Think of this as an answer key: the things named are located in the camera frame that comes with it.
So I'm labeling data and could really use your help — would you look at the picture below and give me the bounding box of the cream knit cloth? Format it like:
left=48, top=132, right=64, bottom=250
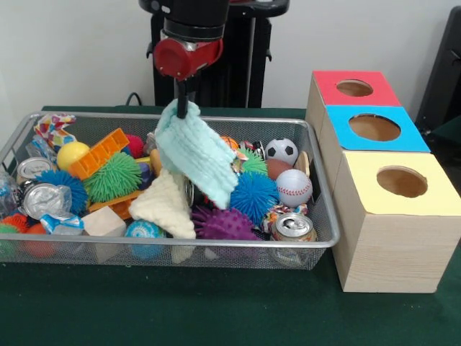
left=128, top=168, right=197, bottom=240

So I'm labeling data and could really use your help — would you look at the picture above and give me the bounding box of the black stand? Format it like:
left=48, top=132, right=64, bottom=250
left=413, top=6, right=461, bottom=138

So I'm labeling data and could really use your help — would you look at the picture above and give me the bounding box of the silver mesh bin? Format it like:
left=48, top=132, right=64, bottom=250
left=0, top=111, right=341, bottom=271

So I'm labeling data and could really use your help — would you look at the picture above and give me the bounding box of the purple spiky ball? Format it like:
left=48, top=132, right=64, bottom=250
left=190, top=205, right=262, bottom=241

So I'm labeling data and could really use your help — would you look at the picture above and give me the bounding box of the white baseball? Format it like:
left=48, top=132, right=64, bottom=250
left=275, top=168, right=313, bottom=209

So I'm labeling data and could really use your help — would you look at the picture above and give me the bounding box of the orange toy building brick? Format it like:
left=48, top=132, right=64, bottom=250
left=68, top=128, right=130, bottom=181

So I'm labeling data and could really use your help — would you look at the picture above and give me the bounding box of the large dark green tablecloth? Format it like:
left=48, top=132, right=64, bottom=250
left=0, top=105, right=461, bottom=346

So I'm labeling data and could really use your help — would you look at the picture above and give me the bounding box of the small soccer ball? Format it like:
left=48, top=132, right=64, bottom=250
left=264, top=138, right=300, bottom=167

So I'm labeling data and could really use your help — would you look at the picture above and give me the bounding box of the blue spiky ball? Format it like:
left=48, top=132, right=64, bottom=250
left=230, top=171, right=280, bottom=227

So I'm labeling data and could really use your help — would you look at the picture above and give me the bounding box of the silver drink can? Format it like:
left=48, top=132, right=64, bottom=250
left=269, top=212, right=319, bottom=266

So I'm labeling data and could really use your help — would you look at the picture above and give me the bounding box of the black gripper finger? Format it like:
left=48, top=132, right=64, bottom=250
left=176, top=79, right=189, bottom=120

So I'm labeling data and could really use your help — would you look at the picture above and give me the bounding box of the yellow ball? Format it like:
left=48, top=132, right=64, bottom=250
left=56, top=141, right=90, bottom=171

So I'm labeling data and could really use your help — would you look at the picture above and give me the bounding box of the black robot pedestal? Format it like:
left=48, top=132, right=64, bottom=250
left=138, top=0, right=291, bottom=108

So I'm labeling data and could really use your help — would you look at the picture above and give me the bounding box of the wooden box with three holes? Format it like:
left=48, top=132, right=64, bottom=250
left=305, top=70, right=461, bottom=293

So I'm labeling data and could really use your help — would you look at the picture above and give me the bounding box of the small dark green tablecloth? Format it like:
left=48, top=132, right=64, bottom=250
left=430, top=115, right=461, bottom=145

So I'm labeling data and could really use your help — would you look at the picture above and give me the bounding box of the mint knit cloth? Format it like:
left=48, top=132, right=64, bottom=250
left=154, top=99, right=240, bottom=210

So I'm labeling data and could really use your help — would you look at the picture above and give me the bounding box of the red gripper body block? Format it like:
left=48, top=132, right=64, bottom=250
left=152, top=37, right=225, bottom=81

